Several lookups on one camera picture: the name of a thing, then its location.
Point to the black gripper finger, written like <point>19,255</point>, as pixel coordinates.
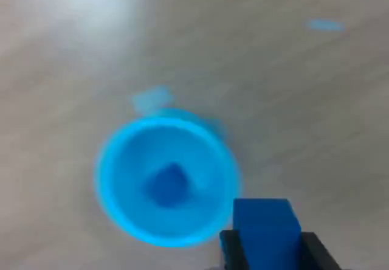
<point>316,256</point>
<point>229,251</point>

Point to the small blue cube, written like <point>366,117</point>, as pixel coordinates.
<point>167,185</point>
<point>267,233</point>

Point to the blue plastic bin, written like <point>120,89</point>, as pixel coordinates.
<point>130,148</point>

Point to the blue tape piece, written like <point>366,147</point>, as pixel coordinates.
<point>150,98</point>
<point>325,25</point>

